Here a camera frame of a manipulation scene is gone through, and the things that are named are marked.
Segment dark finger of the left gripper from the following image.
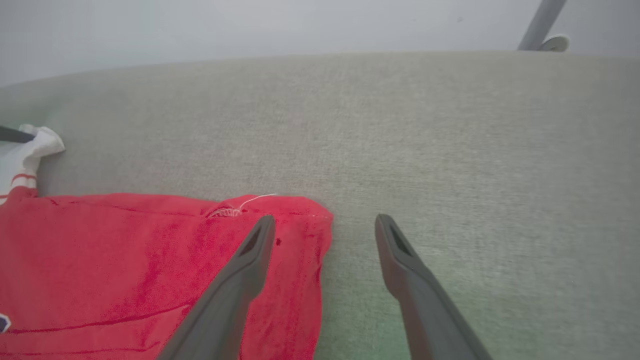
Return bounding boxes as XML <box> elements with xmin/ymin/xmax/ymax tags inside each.
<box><xmin>0</xmin><ymin>126</ymin><xmax>36</xmax><ymax>144</ymax></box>

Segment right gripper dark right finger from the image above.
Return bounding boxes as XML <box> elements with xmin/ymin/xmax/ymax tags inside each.
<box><xmin>375</xmin><ymin>214</ymin><xmax>493</xmax><ymax>360</ymax></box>

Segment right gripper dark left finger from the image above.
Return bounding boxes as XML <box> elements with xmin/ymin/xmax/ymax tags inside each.
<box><xmin>157</xmin><ymin>215</ymin><xmax>277</xmax><ymax>360</ymax></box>

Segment red Bulls jersey white sleeves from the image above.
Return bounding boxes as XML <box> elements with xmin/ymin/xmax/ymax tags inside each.
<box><xmin>0</xmin><ymin>124</ymin><xmax>334</xmax><ymax>360</ymax></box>

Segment grey metal pole with foot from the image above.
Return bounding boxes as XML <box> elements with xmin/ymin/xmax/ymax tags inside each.
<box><xmin>517</xmin><ymin>0</ymin><xmax>571</xmax><ymax>52</ymax></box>

